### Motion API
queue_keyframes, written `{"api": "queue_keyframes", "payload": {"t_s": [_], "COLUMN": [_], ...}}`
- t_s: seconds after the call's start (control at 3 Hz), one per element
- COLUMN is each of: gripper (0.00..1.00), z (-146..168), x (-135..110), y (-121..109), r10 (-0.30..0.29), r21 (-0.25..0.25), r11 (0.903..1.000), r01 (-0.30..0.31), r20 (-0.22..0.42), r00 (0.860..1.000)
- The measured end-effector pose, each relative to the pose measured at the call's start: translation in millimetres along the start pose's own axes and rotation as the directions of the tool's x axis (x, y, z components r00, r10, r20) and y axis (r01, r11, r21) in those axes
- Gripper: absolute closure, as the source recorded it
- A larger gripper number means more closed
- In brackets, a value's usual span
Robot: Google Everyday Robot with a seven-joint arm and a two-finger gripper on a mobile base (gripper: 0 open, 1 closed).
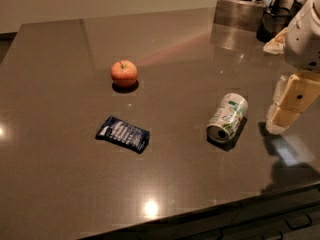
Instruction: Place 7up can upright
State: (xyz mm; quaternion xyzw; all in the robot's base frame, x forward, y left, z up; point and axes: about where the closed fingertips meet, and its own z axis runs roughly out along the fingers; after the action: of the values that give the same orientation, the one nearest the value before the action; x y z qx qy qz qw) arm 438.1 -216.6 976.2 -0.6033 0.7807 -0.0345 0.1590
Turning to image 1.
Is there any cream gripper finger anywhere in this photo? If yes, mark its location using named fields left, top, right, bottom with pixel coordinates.
left=273, top=75, right=289, bottom=104
left=266, top=71, right=320, bottom=135

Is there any white green 7up can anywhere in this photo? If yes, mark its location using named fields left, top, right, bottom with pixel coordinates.
left=206, top=93, right=248, bottom=143

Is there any black mesh cup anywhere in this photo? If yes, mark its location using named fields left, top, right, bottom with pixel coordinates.
left=256, top=6, right=291, bottom=43

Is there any steel snack dispenser base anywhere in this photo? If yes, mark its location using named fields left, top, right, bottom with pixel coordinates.
left=213, top=0, right=263, bottom=32

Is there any red apple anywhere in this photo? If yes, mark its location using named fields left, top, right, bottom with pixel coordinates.
left=110, top=60, right=138, bottom=88

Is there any dark blue snack packet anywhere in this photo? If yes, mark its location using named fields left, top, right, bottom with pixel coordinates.
left=95, top=116, right=150, bottom=154

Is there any dark drawer handle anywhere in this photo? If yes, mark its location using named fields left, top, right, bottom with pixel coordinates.
left=286, top=214, right=313, bottom=230

